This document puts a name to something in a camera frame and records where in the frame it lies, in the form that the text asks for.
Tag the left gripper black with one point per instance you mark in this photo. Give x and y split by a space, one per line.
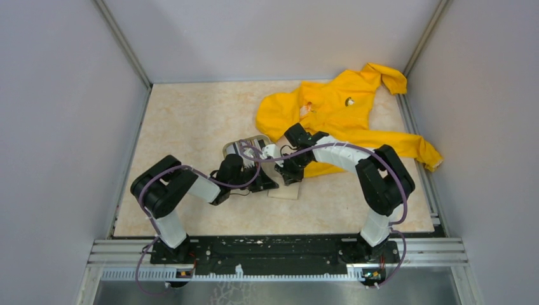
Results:
262 182

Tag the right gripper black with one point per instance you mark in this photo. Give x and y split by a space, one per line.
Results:
288 176

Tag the beige oval card tray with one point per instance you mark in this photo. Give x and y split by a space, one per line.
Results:
231 147

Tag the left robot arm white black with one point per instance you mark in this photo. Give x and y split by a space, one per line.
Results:
161 188

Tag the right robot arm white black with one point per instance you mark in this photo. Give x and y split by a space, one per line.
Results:
385 182

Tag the stack of cards in tray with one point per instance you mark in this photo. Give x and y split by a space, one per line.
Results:
252 145

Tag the yellow jacket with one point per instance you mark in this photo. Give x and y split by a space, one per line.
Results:
341 108

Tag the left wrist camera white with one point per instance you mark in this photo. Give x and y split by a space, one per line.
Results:
247 155

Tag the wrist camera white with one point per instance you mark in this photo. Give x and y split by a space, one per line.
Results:
271 151
247 155

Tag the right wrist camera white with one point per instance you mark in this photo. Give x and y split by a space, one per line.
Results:
271 151

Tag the aluminium front rail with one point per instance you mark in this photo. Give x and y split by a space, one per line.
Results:
129 259

